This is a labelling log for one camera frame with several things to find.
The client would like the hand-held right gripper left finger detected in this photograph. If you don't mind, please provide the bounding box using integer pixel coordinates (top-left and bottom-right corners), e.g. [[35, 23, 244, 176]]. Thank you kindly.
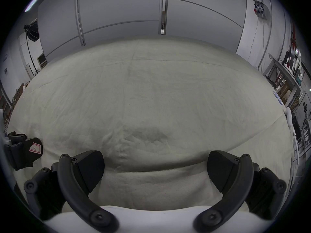
[[23, 150, 120, 233]]

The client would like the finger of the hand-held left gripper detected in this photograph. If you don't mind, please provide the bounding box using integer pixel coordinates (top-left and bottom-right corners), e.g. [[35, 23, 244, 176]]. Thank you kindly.
[[4, 131, 43, 171]]

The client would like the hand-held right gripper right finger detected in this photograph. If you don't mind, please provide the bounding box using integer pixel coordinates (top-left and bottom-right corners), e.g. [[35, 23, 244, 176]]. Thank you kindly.
[[193, 150, 287, 232]]

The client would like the metal shelf with equipment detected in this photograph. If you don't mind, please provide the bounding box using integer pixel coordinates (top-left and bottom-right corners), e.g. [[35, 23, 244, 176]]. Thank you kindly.
[[264, 50, 307, 107]]

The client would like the bed with beige sheet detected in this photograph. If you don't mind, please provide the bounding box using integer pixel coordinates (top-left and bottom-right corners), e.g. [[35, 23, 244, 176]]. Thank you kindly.
[[7, 38, 297, 213]]

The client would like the black studio lamp on stand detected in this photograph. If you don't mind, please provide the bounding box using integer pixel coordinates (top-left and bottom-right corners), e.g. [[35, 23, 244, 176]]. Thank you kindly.
[[23, 18, 40, 76]]

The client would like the grey wall electrical box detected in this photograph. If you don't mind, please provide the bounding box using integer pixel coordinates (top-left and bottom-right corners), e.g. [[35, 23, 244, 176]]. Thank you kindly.
[[253, 0, 270, 21]]

